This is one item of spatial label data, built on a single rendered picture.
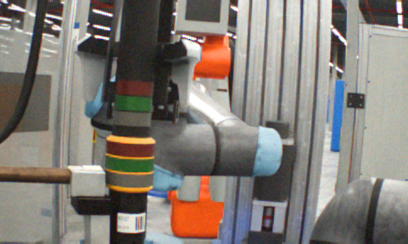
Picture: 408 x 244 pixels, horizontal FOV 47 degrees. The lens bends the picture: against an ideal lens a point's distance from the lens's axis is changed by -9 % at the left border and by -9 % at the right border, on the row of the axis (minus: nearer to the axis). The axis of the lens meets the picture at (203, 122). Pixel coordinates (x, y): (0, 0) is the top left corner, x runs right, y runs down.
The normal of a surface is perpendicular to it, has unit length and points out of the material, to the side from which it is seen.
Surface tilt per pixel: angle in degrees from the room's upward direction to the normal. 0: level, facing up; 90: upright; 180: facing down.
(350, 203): 66
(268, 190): 90
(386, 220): 89
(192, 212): 90
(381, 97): 90
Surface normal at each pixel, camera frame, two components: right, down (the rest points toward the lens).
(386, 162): -0.18, 0.03
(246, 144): 0.30, -0.30
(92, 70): 0.94, 0.15
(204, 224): 0.09, 0.06
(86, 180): 0.41, 0.07
